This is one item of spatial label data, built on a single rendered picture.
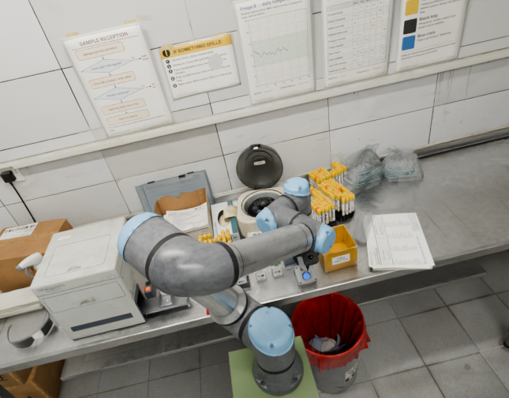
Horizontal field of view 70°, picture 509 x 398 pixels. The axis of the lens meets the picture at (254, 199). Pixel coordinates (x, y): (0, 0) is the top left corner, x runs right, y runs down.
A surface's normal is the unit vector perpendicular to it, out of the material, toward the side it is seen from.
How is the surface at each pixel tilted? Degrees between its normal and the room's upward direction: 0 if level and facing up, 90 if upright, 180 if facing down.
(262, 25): 94
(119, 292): 90
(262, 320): 9
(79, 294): 90
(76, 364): 0
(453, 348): 0
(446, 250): 0
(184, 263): 42
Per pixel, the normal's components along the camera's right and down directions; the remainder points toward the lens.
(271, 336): -0.04, -0.75
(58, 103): 0.16, 0.57
